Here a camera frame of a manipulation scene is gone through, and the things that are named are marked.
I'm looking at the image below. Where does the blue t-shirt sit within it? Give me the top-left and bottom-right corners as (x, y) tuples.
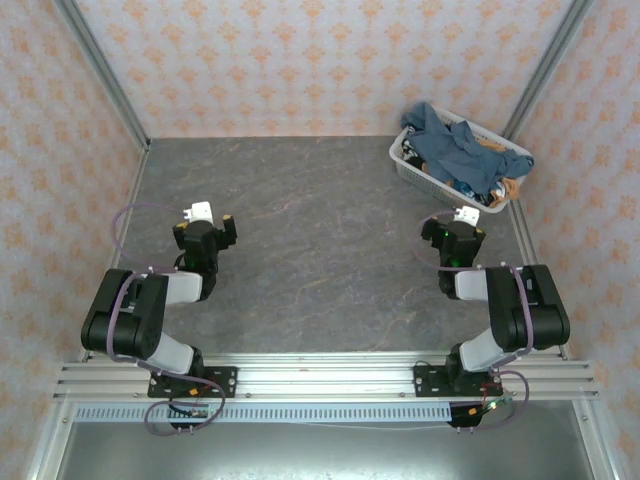
(401, 102), (535, 196)

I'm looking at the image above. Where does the blue white patterned garment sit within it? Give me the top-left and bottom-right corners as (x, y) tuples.
(452, 179), (506, 209)

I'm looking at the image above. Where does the white plastic laundry basket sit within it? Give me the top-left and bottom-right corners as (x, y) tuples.
(388, 107), (535, 215)

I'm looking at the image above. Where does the orange-brown t-shirt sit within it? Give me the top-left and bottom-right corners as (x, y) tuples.
(422, 139), (521, 206)

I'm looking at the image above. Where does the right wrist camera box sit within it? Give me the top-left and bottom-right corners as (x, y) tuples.
(452, 205), (482, 226)

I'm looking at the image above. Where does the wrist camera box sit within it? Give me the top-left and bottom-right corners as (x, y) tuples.
(182, 199), (216, 226)
(452, 205), (482, 226)

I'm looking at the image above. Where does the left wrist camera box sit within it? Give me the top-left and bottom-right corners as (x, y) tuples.
(182, 199), (216, 226)

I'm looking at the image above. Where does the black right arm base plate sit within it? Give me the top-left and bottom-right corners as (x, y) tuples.
(413, 363), (504, 399)

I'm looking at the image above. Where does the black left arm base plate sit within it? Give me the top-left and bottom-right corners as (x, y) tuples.
(147, 366), (239, 400)

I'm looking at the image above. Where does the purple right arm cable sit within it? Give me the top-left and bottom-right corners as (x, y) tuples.
(413, 210), (535, 432)

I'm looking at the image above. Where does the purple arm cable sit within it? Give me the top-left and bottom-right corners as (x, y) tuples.
(108, 202), (227, 437)
(413, 210), (535, 432)

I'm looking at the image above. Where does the aluminium mounting rail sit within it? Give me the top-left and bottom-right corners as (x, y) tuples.
(52, 352), (601, 401)

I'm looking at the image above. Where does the aluminium corner post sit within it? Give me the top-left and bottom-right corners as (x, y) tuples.
(52, 0), (151, 151)
(502, 0), (596, 141)

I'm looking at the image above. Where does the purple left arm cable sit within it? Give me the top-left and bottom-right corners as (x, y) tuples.
(108, 202), (227, 437)

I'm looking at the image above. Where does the white slotted cable duct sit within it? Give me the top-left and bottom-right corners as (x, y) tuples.
(74, 403), (454, 424)

